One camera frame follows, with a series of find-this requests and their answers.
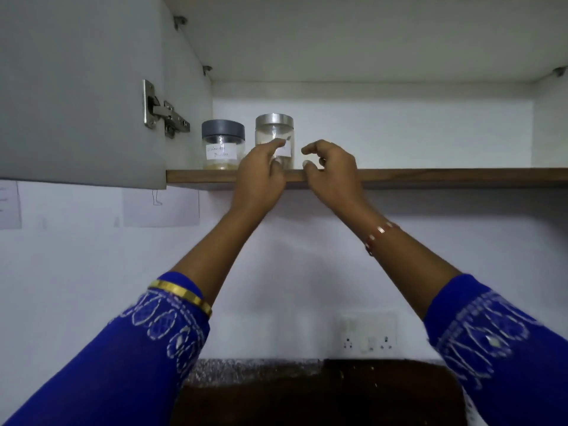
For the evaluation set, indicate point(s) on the white wall socket plate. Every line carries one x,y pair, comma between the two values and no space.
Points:
368,334

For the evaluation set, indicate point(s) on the person's left forearm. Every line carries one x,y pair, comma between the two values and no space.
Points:
213,257

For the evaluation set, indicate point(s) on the white cabinet shelf board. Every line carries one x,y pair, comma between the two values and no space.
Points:
355,35

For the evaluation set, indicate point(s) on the gold bangle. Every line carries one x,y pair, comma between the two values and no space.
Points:
182,293

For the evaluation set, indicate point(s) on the person's left hand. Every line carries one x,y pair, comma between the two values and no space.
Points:
259,186

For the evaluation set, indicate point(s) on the person's right forearm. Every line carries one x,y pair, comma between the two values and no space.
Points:
412,270

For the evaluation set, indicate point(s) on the brown wooden cabinet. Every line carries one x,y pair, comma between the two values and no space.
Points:
399,133

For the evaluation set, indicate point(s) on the person's right hand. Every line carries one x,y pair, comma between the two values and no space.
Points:
337,181

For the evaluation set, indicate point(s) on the brown wooden cabinet door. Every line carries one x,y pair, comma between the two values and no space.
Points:
80,84

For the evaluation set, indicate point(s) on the printed paper sheet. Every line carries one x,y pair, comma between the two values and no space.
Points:
9,204

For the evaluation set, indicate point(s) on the grey-lid coriander powder jar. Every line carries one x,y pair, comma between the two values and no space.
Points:
223,144

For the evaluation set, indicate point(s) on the steel-lid cinnamon jar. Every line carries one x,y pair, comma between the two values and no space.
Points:
274,128

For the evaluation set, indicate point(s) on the metal cabinet door hinge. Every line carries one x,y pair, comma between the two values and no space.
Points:
164,111

